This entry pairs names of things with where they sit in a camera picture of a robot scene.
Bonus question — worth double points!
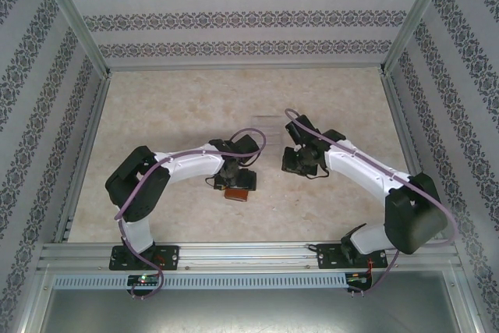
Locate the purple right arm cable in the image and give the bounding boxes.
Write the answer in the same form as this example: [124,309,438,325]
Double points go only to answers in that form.
[284,108,459,296]

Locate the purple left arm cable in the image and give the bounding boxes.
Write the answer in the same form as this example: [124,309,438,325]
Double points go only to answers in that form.
[115,127,267,298]

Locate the metal sheet panel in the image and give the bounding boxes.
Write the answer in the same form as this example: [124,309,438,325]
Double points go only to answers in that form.
[37,288,483,333]

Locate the aluminium frame post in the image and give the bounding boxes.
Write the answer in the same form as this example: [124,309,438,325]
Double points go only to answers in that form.
[30,0,112,76]
[13,264,54,333]
[380,0,458,76]
[444,266,487,333]

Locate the circuit board green light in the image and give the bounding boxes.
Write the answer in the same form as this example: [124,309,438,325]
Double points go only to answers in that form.
[127,275,161,286]

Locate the brown leather card holder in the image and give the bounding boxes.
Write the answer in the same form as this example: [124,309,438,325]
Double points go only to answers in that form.
[223,187,251,203]

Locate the aluminium side rail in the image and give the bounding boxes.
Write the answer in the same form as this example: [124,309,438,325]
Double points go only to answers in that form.
[53,71,114,243]
[380,69,445,241]

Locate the slotted grey cable duct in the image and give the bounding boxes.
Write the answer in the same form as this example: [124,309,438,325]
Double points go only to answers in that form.
[52,272,349,289]

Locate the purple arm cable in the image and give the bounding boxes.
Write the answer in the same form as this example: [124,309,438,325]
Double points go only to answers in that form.
[115,127,267,298]
[284,108,459,296]

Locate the clear acrylic card stand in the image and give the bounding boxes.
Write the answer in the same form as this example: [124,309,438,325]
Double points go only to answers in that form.
[249,113,282,161]

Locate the thin black right camera cable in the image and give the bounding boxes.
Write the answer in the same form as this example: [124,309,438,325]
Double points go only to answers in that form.
[306,165,331,180]

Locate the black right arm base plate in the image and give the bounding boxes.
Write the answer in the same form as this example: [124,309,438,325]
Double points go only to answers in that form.
[316,243,389,271]

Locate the aluminium mounting rail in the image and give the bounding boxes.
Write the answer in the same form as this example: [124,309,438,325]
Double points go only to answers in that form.
[37,241,462,272]

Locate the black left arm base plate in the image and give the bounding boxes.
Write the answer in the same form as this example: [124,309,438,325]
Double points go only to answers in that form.
[110,245,180,271]

